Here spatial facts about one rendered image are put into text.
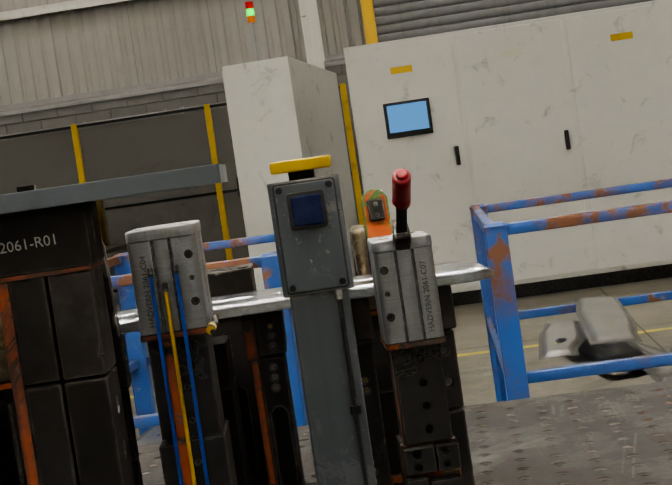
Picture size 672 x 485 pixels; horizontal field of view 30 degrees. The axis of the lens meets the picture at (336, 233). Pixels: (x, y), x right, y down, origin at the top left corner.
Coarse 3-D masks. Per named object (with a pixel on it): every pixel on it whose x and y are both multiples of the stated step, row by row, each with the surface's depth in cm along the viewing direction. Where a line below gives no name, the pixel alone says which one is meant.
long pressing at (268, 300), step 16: (448, 272) 150; (464, 272) 150; (480, 272) 150; (272, 288) 166; (352, 288) 149; (368, 288) 149; (224, 304) 150; (240, 304) 149; (256, 304) 149; (272, 304) 149; (288, 304) 149; (128, 320) 149
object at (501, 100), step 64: (384, 64) 918; (448, 64) 914; (512, 64) 911; (576, 64) 907; (640, 64) 903; (384, 128) 921; (448, 128) 917; (512, 128) 914; (576, 128) 911; (640, 128) 906; (384, 192) 924; (448, 192) 920; (512, 192) 917; (640, 192) 909; (448, 256) 923; (512, 256) 920; (576, 256) 916; (640, 256) 912
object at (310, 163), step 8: (288, 160) 121; (296, 160) 121; (304, 160) 121; (312, 160) 121; (320, 160) 121; (328, 160) 121; (272, 168) 121; (280, 168) 121; (288, 168) 121; (296, 168) 121; (304, 168) 121; (312, 168) 121; (288, 176) 124; (296, 176) 123; (304, 176) 123; (312, 176) 124
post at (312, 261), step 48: (288, 192) 121; (336, 192) 121; (288, 240) 121; (336, 240) 121; (288, 288) 121; (336, 288) 122; (336, 336) 122; (336, 384) 123; (336, 432) 123; (336, 480) 123
